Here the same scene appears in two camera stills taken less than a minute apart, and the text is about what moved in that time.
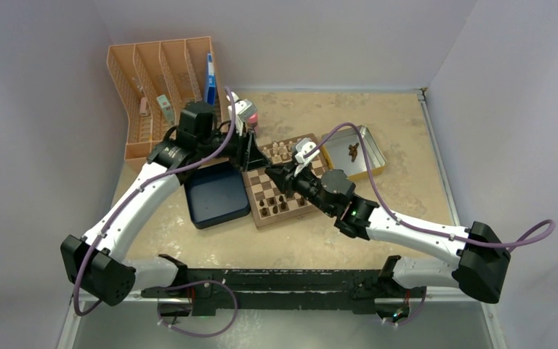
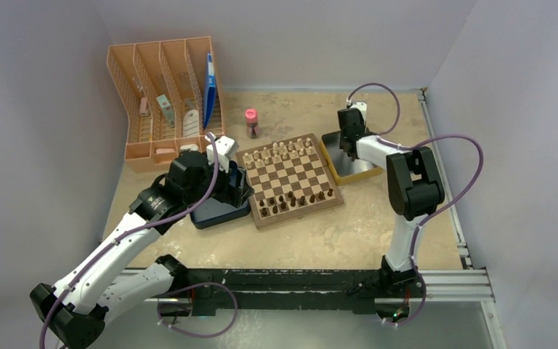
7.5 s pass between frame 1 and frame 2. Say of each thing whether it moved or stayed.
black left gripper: moved
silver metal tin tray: stayed
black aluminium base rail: stayed
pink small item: stayed
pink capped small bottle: stayed
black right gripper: moved
